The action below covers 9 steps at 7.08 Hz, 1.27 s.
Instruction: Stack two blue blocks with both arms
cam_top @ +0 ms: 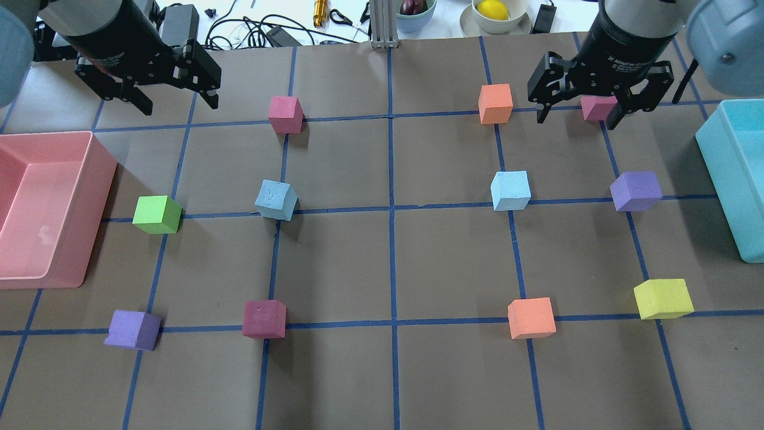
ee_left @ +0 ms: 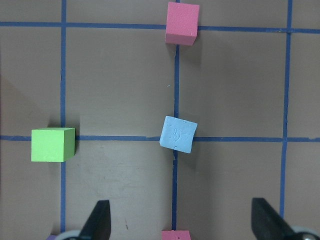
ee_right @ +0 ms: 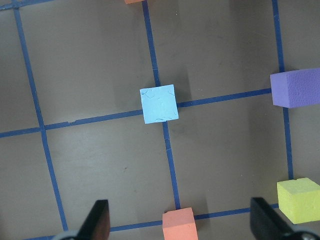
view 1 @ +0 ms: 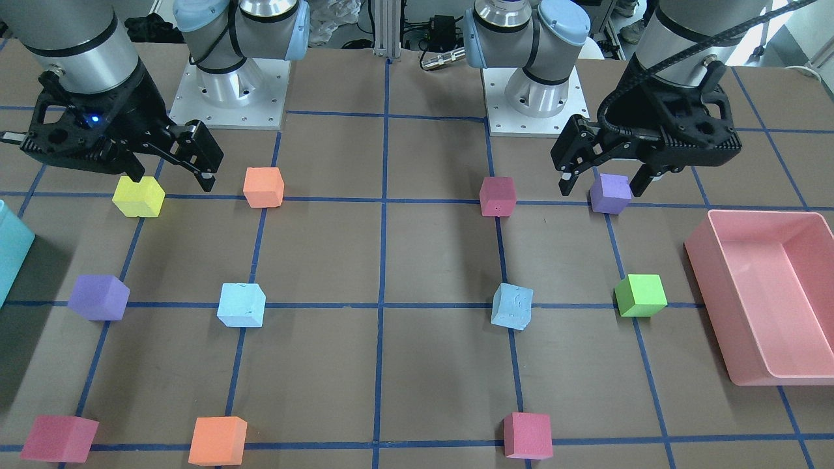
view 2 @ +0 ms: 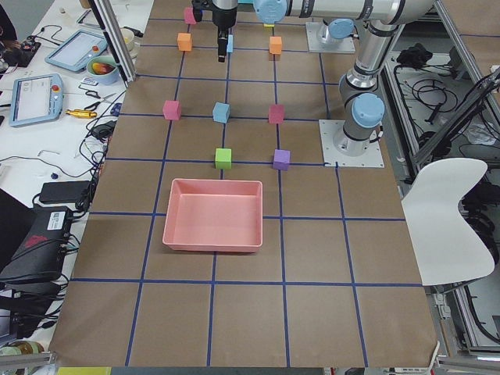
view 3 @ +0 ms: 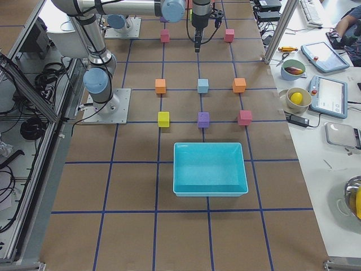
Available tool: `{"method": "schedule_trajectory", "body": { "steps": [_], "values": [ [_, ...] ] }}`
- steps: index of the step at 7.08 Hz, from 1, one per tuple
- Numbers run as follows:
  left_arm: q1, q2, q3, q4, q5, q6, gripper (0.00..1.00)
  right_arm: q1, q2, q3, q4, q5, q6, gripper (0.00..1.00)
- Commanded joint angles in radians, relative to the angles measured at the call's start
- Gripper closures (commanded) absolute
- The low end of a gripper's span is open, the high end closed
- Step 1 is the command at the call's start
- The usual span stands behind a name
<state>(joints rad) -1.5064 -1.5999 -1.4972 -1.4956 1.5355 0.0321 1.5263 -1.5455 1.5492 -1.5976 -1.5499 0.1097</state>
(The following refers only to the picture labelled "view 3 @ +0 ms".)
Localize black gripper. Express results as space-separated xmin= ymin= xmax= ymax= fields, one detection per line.
xmin=191 ymin=0 xmax=223 ymax=53

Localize light blue block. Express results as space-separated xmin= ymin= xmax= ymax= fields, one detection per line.
xmin=197 ymin=78 xmax=209 ymax=94

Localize pink block left near desk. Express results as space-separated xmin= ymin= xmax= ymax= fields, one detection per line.
xmin=224 ymin=28 xmax=235 ymax=43

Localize pink block desk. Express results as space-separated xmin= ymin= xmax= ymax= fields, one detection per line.
xmin=237 ymin=110 xmax=253 ymax=126
xmin=224 ymin=28 xmax=235 ymax=43

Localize dark pink block near base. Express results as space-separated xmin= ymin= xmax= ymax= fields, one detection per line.
xmin=160 ymin=29 xmax=170 ymax=43

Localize purple block left side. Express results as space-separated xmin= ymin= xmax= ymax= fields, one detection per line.
xmin=160 ymin=16 xmax=168 ymax=23

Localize purple block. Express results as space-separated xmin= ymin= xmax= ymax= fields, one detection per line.
xmin=160 ymin=16 xmax=168 ymax=23
xmin=197 ymin=112 xmax=210 ymax=128

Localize orange block near desk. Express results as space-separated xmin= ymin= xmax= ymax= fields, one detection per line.
xmin=232 ymin=78 xmax=246 ymax=93

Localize orange block near base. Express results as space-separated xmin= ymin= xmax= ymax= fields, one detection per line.
xmin=155 ymin=78 xmax=166 ymax=94

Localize purple block right side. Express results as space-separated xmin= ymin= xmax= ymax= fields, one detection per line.
xmin=197 ymin=112 xmax=210 ymax=128

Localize yellow tool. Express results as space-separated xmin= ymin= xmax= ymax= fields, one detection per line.
xmin=278 ymin=46 xmax=298 ymax=53

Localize scissors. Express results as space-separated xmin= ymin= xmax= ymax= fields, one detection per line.
xmin=276 ymin=52 xmax=290 ymax=66

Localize yellow block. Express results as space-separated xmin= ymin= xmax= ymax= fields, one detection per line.
xmin=157 ymin=111 xmax=170 ymax=128

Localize pink block right near desk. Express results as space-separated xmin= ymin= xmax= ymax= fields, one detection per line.
xmin=237 ymin=110 xmax=253 ymax=126

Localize blue bowl with fruit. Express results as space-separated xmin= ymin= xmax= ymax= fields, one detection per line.
xmin=280 ymin=59 xmax=306 ymax=81

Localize white keyboard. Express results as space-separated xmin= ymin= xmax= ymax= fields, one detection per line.
xmin=299 ymin=0 xmax=323 ymax=27

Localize yellow lemon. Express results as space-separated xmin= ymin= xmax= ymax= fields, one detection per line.
xmin=289 ymin=92 xmax=303 ymax=105

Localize beige bowl with lemon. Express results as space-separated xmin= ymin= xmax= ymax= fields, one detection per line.
xmin=285 ymin=88 xmax=312 ymax=113

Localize teach pendant far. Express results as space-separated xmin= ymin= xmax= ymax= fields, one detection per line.
xmin=301 ymin=42 xmax=350 ymax=73

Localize teach pendant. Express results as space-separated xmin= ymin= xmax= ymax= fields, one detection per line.
xmin=309 ymin=76 xmax=348 ymax=119
xmin=301 ymin=42 xmax=350 ymax=73

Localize black power adapter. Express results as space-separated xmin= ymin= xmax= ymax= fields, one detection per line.
xmin=286 ymin=114 xmax=309 ymax=128

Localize cyan plastic tray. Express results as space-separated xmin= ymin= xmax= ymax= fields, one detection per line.
xmin=173 ymin=142 xmax=249 ymax=197

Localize teach pendant near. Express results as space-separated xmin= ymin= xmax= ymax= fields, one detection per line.
xmin=309 ymin=76 xmax=348 ymax=119

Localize person at desk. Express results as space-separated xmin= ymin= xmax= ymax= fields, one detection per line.
xmin=334 ymin=6 xmax=360 ymax=40

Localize kitchen scale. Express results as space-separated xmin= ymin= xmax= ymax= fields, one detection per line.
xmin=325 ymin=122 xmax=360 ymax=150

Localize steel bowl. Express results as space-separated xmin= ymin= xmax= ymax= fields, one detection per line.
xmin=336 ymin=176 xmax=360 ymax=221

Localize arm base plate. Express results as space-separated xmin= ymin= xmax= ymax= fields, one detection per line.
xmin=82 ymin=88 xmax=131 ymax=124
xmin=104 ymin=17 xmax=142 ymax=40

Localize aluminium frame post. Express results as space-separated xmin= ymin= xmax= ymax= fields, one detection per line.
xmin=263 ymin=0 xmax=298 ymax=64

